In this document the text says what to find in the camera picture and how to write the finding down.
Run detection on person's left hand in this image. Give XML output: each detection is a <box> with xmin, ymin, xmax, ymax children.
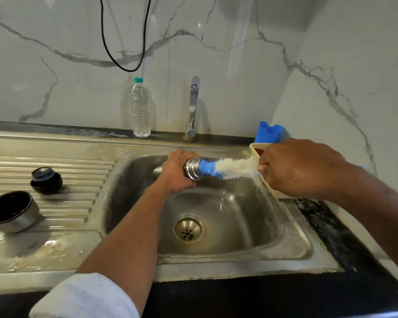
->
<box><xmin>158</xmin><ymin>149</ymin><xmax>200</xmax><ymax>194</ymax></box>

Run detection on person's right hand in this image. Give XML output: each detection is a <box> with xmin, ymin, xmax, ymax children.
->
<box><xmin>257</xmin><ymin>138</ymin><xmax>352</xmax><ymax>198</ymax></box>

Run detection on stainless steel flask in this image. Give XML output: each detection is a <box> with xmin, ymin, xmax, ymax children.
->
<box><xmin>153</xmin><ymin>157</ymin><xmax>202</xmax><ymax>181</ymax></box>

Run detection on blue and white bottle brush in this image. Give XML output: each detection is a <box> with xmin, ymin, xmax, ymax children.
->
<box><xmin>198</xmin><ymin>157</ymin><xmax>262</xmax><ymax>180</ymax></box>

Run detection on person's right forearm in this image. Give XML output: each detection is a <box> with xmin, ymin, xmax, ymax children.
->
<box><xmin>332</xmin><ymin>162</ymin><xmax>398</xmax><ymax>282</ymax></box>

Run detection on person's left forearm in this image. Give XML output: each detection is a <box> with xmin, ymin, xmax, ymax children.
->
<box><xmin>76</xmin><ymin>180</ymin><xmax>178</xmax><ymax>316</ymax></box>

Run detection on cream plastic basket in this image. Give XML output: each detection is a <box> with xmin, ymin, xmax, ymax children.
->
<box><xmin>249</xmin><ymin>142</ymin><xmax>297</xmax><ymax>200</ymax></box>

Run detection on blue plastic holder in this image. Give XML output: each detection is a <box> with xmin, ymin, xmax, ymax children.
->
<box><xmin>254</xmin><ymin>121</ymin><xmax>283</xmax><ymax>144</ymax></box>

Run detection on chrome sink tap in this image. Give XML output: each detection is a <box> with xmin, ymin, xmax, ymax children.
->
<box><xmin>184</xmin><ymin>76</ymin><xmax>201</xmax><ymax>141</ymax></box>

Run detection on clear plastic water bottle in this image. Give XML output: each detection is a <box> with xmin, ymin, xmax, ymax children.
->
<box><xmin>131</xmin><ymin>77</ymin><xmax>152</xmax><ymax>138</ymax></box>

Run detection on sink drain strainer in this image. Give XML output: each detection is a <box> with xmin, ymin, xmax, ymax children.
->
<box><xmin>172</xmin><ymin>213</ymin><xmax>206</xmax><ymax>245</ymax></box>

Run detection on stainless steel sink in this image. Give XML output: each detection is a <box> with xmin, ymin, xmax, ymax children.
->
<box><xmin>0</xmin><ymin>131</ymin><xmax>344</xmax><ymax>293</ymax></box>

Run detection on black flask stopper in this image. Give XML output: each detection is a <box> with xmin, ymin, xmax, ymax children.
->
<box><xmin>30</xmin><ymin>167</ymin><xmax>63</xmax><ymax>195</ymax></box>

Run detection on steel flask cup lid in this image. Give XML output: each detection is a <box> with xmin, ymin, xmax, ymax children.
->
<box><xmin>0</xmin><ymin>191</ymin><xmax>40</xmax><ymax>233</ymax></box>

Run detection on black cable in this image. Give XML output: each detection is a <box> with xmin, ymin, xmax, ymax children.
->
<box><xmin>99</xmin><ymin>0</ymin><xmax>153</xmax><ymax>72</ymax></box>

